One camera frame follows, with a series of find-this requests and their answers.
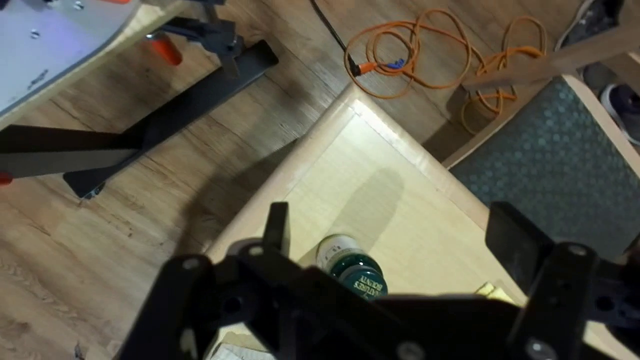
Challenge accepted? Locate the orange extension cable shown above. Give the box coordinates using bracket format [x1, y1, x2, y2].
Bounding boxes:
[341, 6, 550, 132]

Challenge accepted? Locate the black shoe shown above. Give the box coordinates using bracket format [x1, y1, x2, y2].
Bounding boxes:
[557, 0, 628, 50]

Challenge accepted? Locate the wooden chair with grey seat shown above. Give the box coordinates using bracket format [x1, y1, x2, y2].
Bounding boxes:
[442, 21, 640, 261]

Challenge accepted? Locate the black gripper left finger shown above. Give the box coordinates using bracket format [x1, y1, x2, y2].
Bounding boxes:
[117, 199, 402, 360]

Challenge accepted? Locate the orange-handled clamp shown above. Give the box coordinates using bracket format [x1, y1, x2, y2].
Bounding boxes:
[142, 32, 185, 68]

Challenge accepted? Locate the black metal stand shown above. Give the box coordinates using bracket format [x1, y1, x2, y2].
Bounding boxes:
[0, 15, 280, 199]

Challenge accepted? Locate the bottle with green cap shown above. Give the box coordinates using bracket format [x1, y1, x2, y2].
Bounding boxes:
[314, 232, 389, 303]

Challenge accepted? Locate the dark blue white-soled shoe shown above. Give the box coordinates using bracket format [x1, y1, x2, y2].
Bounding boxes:
[597, 82, 640, 146]

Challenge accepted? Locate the grey metal base plate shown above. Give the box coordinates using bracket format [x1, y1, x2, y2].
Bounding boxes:
[0, 0, 144, 121]

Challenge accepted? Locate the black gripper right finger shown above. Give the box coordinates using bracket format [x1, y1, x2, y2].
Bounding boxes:
[483, 199, 640, 360]

